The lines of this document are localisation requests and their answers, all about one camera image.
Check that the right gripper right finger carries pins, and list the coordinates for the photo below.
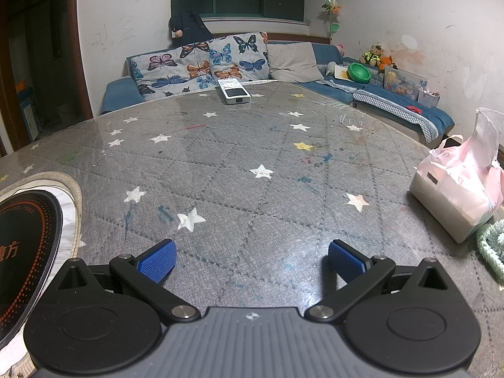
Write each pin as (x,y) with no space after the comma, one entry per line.
(403,319)

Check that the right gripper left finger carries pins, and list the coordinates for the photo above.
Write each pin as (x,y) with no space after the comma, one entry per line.
(97,319)

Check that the green knitted basket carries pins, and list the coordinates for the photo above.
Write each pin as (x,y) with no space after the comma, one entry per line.
(489,240)

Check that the black induction cooktop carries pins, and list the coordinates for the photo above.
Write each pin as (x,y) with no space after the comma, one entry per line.
(31,226)

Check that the pink tissue pack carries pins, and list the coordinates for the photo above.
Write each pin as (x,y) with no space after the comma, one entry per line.
(462,186)

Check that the grey star patterned tablecloth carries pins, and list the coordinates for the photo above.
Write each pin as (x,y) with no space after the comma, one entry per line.
(253,196)

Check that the clear plastic storage box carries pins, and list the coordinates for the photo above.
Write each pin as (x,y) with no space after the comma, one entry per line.
(403,82)

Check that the blue sofa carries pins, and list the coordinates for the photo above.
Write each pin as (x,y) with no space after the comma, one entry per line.
(430,122)

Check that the green plastic bowl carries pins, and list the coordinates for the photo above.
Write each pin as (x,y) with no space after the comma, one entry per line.
(359,73)

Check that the white remote control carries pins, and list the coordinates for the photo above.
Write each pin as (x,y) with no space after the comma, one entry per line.
(233,92)

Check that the stuffed toys on sofa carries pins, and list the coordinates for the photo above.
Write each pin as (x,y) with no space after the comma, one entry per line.
(375,57)

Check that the butterfly patterned pillow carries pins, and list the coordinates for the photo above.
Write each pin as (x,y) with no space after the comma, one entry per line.
(200,65)

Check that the grey cushion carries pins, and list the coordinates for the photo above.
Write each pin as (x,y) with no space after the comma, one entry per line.
(293,62)

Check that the colourful toy windmill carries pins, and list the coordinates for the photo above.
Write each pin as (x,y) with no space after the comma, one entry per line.
(333,9)

